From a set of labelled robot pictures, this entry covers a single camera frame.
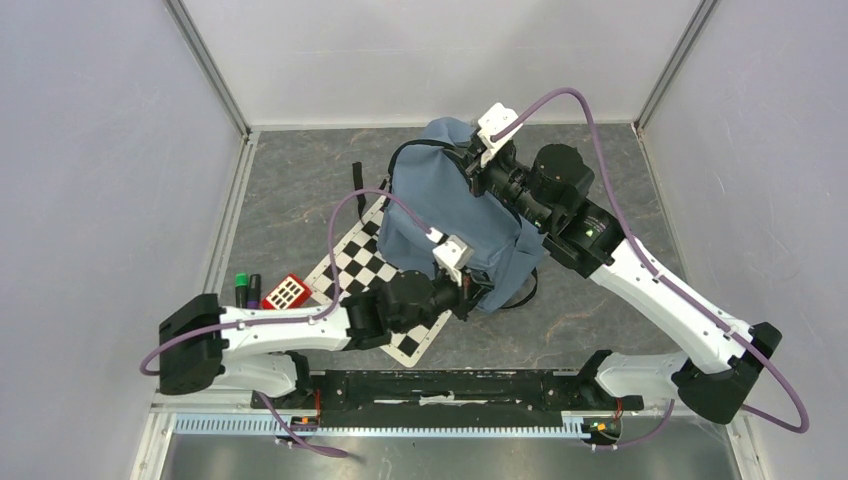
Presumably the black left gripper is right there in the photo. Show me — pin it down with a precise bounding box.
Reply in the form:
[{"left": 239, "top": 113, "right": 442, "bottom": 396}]
[{"left": 394, "top": 266, "right": 496, "bottom": 336}]

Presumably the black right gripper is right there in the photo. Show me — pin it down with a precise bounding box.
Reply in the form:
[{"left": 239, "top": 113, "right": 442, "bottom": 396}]
[{"left": 444, "top": 139, "right": 553, "bottom": 231}]

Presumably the blue grey backpack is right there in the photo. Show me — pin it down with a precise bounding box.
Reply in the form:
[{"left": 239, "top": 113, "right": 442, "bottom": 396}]
[{"left": 377, "top": 117, "right": 545, "bottom": 313}]

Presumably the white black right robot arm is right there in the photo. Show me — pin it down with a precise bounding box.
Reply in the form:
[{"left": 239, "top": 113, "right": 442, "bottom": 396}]
[{"left": 460, "top": 130, "right": 782, "bottom": 424}]

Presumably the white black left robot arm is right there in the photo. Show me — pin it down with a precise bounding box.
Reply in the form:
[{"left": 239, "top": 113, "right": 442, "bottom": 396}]
[{"left": 152, "top": 269, "right": 494, "bottom": 408}]

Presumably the black white chessboard mat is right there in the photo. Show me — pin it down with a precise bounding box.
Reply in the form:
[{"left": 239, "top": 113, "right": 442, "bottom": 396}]
[{"left": 305, "top": 197, "right": 452, "bottom": 367}]

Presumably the red window toy block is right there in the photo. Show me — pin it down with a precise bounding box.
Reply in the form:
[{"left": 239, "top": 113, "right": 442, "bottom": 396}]
[{"left": 260, "top": 274, "right": 312, "bottom": 310}]

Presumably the black cap marker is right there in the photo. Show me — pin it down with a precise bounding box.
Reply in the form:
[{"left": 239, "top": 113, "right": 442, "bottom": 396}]
[{"left": 246, "top": 274, "right": 262, "bottom": 310}]

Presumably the green cap marker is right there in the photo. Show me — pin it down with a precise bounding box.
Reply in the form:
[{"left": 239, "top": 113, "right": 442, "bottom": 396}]
[{"left": 234, "top": 272, "right": 249, "bottom": 309}]

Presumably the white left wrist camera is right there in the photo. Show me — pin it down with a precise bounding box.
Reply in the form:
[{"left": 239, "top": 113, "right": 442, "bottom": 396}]
[{"left": 426, "top": 227, "right": 474, "bottom": 287}]

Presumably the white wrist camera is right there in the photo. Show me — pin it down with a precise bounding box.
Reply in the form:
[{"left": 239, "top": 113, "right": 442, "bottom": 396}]
[
  {"left": 426, "top": 227, "right": 474, "bottom": 287},
  {"left": 477, "top": 102, "right": 523, "bottom": 169}
]

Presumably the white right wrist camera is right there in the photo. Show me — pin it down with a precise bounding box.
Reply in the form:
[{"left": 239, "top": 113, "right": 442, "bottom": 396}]
[{"left": 477, "top": 102, "right": 523, "bottom": 169}]

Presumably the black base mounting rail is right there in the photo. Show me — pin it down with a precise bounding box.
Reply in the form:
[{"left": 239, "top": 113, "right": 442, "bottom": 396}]
[{"left": 272, "top": 369, "right": 644, "bottom": 428}]

